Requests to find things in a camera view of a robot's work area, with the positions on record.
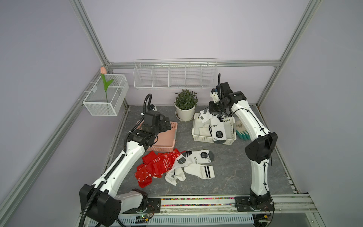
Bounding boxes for white sport sock grey heel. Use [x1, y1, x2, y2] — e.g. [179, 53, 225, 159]
[199, 108, 226, 144]

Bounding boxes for white sport sock grey toe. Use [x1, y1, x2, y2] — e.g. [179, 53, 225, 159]
[165, 150, 215, 185]

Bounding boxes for white sock two black stripes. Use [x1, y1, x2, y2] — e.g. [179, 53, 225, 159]
[199, 124, 212, 137]

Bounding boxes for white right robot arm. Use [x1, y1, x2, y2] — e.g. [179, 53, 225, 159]
[209, 74, 278, 199]

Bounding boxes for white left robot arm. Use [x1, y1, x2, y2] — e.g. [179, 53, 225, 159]
[78, 94, 171, 227]

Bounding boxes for pink perforated plastic basket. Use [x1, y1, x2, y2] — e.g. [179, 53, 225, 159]
[130, 121, 177, 153]

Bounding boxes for white perforated plastic basket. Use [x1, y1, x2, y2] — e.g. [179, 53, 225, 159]
[192, 113, 237, 145]

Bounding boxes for white plant pot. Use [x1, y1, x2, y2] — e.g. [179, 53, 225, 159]
[175, 104, 195, 122]

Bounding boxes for green potted plant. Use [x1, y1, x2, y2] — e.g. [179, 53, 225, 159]
[175, 89, 198, 110]

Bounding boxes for green white garden glove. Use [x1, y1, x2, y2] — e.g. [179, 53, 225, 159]
[235, 121, 251, 141]

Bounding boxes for red patterned sock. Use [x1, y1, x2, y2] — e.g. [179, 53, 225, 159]
[134, 164, 160, 188]
[142, 149, 181, 178]

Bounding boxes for white striped ankle sock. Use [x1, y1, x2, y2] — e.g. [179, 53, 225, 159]
[184, 164, 215, 180]

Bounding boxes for pink artificial tulip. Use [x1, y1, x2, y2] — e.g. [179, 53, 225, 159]
[100, 66, 113, 102]

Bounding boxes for white wire wall shelf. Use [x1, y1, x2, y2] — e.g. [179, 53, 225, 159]
[133, 59, 218, 89]

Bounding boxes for white mesh wall box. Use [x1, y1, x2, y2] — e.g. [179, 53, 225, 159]
[83, 74, 129, 116]

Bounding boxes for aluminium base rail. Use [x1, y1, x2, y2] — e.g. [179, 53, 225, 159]
[148, 194, 318, 216]

